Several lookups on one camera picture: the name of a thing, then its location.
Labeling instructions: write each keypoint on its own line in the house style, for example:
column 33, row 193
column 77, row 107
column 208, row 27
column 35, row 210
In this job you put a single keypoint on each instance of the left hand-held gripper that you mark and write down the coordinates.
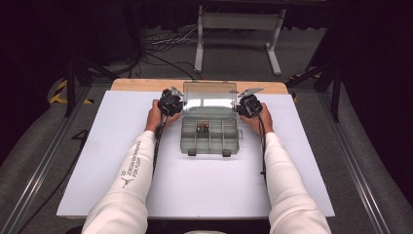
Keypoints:
column 170, row 104

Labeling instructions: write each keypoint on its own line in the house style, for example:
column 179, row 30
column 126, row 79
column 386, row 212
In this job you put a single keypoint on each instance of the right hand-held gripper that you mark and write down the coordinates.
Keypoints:
column 249, row 106

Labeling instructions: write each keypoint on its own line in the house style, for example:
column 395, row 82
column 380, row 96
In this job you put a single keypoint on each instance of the grey plastic organizer box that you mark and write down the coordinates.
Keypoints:
column 220, row 139

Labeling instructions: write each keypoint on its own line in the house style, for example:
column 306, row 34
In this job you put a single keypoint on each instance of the person's left hand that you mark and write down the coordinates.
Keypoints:
column 152, row 118

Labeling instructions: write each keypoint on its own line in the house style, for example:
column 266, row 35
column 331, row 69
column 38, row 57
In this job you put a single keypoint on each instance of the person's right hand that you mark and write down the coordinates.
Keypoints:
column 268, row 122

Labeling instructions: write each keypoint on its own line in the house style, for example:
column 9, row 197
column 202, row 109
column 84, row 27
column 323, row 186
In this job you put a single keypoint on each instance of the white board mat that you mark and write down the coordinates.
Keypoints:
column 97, row 146

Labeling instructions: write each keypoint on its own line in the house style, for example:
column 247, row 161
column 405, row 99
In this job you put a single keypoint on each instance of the yellow and black hazard tape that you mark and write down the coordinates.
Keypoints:
column 56, row 97

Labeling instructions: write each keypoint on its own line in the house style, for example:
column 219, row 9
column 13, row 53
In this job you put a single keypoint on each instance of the white metal stand frame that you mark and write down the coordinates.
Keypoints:
column 240, row 21

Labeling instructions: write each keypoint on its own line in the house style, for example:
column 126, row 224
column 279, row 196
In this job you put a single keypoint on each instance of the aluminium floor rail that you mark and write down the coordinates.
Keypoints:
column 354, row 172
column 39, row 175

